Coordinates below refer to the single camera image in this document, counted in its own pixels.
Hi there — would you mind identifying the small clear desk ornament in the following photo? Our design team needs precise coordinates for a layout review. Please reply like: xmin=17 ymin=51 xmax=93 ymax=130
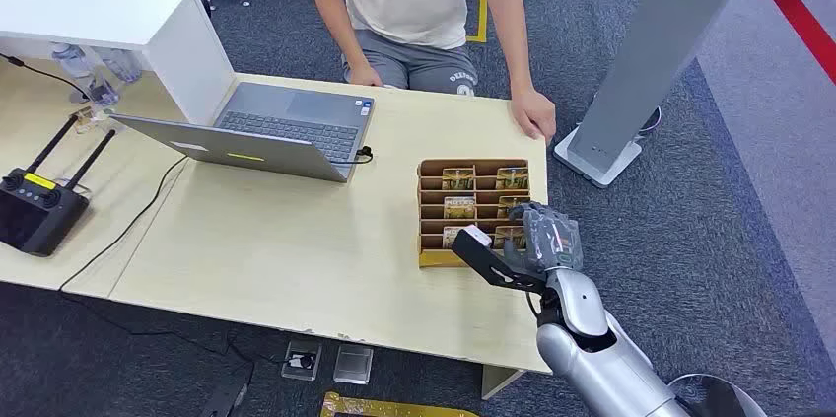
xmin=70 ymin=105 xmax=98 ymax=136

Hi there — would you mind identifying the pale wrist camera on black bracket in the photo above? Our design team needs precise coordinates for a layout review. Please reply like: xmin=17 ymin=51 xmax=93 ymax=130
xmin=451 ymin=225 xmax=548 ymax=295

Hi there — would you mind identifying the cardboard card holder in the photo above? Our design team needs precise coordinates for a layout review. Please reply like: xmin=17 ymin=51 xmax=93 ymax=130
xmin=416 ymin=158 xmax=532 ymax=270

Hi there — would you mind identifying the person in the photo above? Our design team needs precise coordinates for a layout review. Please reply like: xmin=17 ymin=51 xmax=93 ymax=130
xmin=286 ymin=0 xmax=558 ymax=143

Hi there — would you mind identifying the clear plastic water bottle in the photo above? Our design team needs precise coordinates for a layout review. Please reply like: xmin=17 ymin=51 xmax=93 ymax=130
xmin=49 ymin=41 xmax=121 ymax=107
xmin=98 ymin=46 xmax=144 ymax=85

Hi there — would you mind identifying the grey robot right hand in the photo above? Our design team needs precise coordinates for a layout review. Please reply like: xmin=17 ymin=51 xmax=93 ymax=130
xmin=503 ymin=202 xmax=585 ymax=276

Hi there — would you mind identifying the grey open laptop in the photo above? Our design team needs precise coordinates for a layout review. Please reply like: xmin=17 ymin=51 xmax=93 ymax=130
xmin=109 ymin=81 xmax=377 ymax=184

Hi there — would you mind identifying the silver kiosk stand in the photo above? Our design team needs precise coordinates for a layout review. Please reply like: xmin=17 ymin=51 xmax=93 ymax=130
xmin=553 ymin=0 xmax=760 ymax=190

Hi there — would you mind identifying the robot base ring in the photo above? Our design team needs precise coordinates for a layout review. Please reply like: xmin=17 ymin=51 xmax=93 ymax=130
xmin=666 ymin=372 xmax=769 ymax=417

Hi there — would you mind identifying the wooden table leg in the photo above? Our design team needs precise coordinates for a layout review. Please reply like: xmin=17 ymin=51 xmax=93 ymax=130
xmin=480 ymin=364 xmax=527 ymax=401

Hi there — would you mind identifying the red barrier belt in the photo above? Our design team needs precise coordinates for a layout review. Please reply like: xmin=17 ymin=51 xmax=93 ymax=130
xmin=742 ymin=0 xmax=836 ymax=87

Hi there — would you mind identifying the black cable with plug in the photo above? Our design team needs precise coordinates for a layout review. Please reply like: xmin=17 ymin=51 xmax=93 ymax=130
xmin=0 ymin=52 xmax=91 ymax=100

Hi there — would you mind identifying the black remote controller with antennas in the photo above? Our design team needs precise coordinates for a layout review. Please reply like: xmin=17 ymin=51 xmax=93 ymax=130
xmin=0 ymin=112 xmax=118 ymax=258

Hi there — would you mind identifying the person's left hand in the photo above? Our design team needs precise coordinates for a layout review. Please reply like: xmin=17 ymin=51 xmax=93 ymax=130
xmin=510 ymin=88 xmax=558 ymax=143

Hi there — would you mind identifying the black laptop plug cable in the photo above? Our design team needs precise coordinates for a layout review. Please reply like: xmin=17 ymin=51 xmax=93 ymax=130
xmin=328 ymin=145 xmax=375 ymax=166

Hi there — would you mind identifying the gold floor tape strip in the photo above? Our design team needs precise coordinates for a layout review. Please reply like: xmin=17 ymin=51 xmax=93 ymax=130
xmin=318 ymin=390 xmax=482 ymax=417

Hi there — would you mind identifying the long black desk cable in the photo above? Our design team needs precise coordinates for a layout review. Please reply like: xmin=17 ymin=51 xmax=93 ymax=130
xmin=57 ymin=155 xmax=191 ymax=293

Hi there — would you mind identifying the person's right hand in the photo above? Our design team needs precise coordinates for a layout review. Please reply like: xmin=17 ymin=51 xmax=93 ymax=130
xmin=348 ymin=64 xmax=384 ymax=88

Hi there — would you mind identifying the white desk shelf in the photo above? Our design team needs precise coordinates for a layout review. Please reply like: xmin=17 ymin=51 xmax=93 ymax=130
xmin=0 ymin=0 xmax=237 ymax=127

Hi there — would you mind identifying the clear plastic floor box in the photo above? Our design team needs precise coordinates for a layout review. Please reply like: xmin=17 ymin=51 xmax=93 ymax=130
xmin=280 ymin=339 xmax=323 ymax=382
xmin=332 ymin=343 xmax=375 ymax=386

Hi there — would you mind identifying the black floor bracket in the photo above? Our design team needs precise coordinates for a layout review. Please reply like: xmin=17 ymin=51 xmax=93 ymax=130
xmin=197 ymin=365 xmax=254 ymax=417

